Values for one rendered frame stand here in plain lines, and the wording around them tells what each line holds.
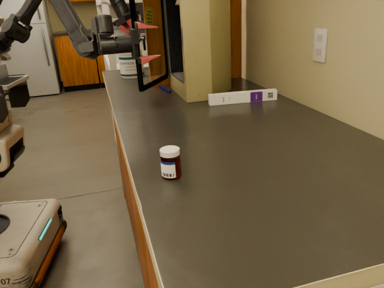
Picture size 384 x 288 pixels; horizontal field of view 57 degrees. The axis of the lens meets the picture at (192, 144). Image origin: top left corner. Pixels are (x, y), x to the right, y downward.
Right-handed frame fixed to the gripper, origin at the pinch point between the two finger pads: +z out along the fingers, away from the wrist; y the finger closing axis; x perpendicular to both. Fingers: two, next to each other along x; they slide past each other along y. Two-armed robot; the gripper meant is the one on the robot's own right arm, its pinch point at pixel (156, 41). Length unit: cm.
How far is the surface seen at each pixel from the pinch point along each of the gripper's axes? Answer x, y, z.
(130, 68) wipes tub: 74, -20, -3
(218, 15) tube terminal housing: 14.4, 6.8, 28.6
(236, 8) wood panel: 46, 8, 50
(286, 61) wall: 6, -13, 55
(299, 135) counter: -42, -26, 33
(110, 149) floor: 212, -119, -19
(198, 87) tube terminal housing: 8.9, -20.3, 17.0
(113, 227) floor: 74, -120, -26
